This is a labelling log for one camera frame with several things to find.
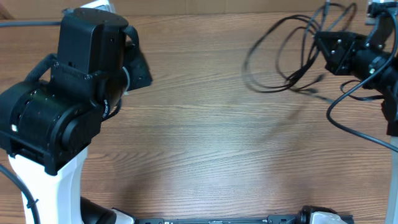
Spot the black USB cable thick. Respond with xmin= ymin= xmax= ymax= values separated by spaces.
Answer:
xmin=241 ymin=2 xmax=358 ymax=94

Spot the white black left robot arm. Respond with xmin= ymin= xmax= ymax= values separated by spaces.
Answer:
xmin=1 ymin=24 xmax=152 ymax=223

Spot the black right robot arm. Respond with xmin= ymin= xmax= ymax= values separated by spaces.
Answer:
xmin=314 ymin=1 xmax=397 ymax=223

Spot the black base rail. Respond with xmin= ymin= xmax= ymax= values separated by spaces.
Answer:
xmin=111 ymin=205 xmax=355 ymax=224

